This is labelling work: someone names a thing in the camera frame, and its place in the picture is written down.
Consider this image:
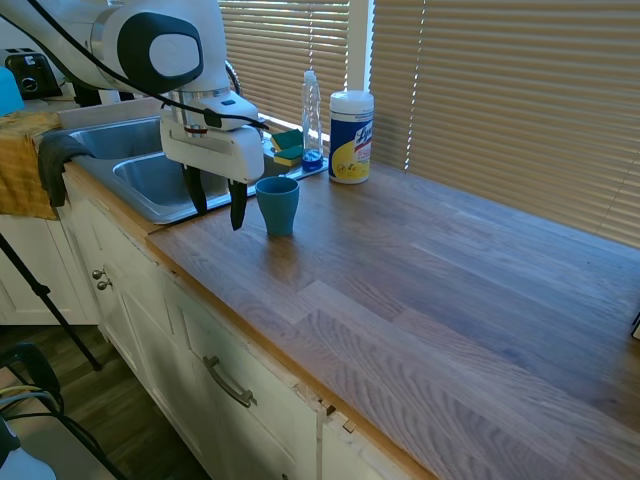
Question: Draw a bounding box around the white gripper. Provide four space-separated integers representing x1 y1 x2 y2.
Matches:
159 105 266 232

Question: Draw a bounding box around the teal plastic mug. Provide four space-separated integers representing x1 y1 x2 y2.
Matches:
254 176 301 238

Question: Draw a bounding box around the stainless steel double sink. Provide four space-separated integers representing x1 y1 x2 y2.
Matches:
67 114 329 226

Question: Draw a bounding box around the yellow sponge with green pad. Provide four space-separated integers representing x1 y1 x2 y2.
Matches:
272 144 304 168

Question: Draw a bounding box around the green scrub sponge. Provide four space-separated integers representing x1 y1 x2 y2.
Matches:
270 128 305 152

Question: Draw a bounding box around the clear dish soap bottle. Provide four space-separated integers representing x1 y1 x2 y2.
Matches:
300 69 324 174

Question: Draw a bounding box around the chrome faucet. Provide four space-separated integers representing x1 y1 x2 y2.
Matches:
223 59 244 97

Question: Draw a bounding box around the white kitchen cabinet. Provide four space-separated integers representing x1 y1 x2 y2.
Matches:
58 169 416 480

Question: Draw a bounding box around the Lysol wipes canister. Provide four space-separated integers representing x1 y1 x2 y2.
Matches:
327 89 376 186

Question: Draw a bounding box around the grey dish cloth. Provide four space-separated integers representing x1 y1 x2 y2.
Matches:
37 130 97 209

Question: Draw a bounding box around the narrow beige window blind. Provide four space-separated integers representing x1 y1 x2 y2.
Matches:
217 0 352 144

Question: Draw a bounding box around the black tripod leg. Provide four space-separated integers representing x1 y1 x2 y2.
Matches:
0 231 104 373

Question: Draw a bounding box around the yellow dish towel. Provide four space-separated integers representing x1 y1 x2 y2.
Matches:
0 111 66 222

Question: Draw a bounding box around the black toaster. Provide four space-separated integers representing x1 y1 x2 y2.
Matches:
3 47 65 99

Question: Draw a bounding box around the light blue plastic object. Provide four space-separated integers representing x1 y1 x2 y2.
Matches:
0 67 27 118

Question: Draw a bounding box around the wide beige window blind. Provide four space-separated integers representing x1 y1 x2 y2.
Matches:
369 0 640 250

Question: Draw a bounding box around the metal bar drawer handle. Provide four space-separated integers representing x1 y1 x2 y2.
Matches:
201 355 259 409

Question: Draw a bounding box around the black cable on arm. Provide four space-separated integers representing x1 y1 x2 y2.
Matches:
22 0 272 132

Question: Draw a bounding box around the white window frame post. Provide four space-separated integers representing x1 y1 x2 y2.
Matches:
346 0 377 94

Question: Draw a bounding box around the black metal stand frame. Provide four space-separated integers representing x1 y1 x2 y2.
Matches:
0 341 129 480

